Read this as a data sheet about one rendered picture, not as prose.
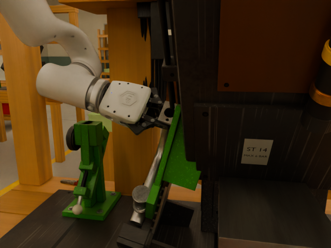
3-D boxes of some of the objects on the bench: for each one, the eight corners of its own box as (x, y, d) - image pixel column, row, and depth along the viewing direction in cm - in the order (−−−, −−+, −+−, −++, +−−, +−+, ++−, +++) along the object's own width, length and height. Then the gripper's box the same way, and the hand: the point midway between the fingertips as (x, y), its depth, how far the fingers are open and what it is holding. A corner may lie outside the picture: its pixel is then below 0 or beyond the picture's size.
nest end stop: (142, 255, 65) (142, 251, 61) (117, 246, 66) (115, 241, 62) (144, 250, 66) (144, 245, 61) (119, 241, 67) (117, 236, 62)
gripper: (116, 80, 76) (182, 100, 74) (89, 132, 68) (162, 156, 66) (114, 61, 69) (186, 82, 67) (83, 116, 62) (164, 142, 60)
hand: (166, 116), depth 67 cm, fingers closed on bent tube, 3 cm apart
